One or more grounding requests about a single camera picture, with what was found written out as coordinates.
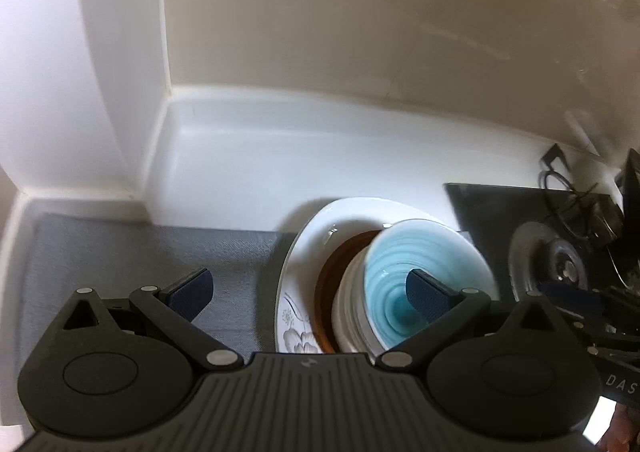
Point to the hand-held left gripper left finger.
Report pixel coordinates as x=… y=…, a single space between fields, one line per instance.
x=192 y=294

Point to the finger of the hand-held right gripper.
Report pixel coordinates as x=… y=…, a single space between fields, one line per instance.
x=570 y=297

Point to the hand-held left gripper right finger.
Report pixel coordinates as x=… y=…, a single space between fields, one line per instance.
x=425 y=299

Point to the light blue bowl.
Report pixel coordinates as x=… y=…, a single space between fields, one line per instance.
x=400 y=272

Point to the brown round plate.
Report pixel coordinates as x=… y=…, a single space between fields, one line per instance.
x=327 y=282

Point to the white square floral plate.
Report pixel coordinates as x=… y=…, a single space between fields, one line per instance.
x=320 y=227

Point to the person's right hand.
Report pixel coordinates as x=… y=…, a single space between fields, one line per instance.
x=625 y=432

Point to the gas burner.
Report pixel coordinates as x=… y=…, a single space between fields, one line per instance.
x=567 y=264

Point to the grey counter mat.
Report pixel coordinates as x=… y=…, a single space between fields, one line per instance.
x=125 y=252

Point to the black pan support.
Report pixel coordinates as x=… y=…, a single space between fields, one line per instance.
x=595 y=217

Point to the black glass gas stove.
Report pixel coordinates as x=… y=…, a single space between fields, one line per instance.
x=490 y=212

